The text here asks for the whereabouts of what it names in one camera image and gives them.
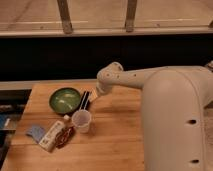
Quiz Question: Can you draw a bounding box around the green ceramic bowl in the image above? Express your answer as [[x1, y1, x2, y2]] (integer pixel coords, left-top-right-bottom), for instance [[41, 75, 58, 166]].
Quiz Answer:
[[49, 87, 81, 114]]

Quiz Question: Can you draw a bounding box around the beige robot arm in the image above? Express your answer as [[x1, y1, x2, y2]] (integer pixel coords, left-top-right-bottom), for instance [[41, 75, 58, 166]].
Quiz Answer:
[[92, 62, 213, 171]]

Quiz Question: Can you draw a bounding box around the black striped rectangular block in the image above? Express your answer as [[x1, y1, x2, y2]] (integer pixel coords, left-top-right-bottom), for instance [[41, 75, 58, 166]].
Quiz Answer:
[[79, 91, 91, 110]]

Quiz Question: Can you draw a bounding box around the clear plastic cup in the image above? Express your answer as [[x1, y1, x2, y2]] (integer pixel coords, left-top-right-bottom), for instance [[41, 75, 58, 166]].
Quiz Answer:
[[71, 110, 92, 133]]

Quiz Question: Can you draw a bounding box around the dark red snack packet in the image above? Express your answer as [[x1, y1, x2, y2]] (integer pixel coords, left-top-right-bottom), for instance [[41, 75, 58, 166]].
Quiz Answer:
[[55, 126, 74, 148]]

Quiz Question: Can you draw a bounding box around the white milk carton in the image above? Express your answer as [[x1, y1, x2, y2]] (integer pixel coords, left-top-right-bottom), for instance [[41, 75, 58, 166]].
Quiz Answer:
[[39, 115, 70, 152]]

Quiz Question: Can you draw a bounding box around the blue sponge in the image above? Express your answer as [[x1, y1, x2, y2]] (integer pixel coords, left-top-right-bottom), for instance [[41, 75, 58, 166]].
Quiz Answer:
[[26, 125, 45, 143]]

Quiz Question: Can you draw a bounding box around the left wooden post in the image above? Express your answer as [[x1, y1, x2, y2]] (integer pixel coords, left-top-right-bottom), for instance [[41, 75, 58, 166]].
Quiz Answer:
[[57, 0, 73, 34]]

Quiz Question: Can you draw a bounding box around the wooden post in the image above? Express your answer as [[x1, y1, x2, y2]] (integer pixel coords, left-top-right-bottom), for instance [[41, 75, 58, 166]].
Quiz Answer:
[[57, 0, 73, 34], [124, 0, 137, 32]]

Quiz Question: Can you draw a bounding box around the right wooden post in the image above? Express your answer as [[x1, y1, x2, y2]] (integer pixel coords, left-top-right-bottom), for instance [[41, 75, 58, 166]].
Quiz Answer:
[[124, 0, 137, 32]]

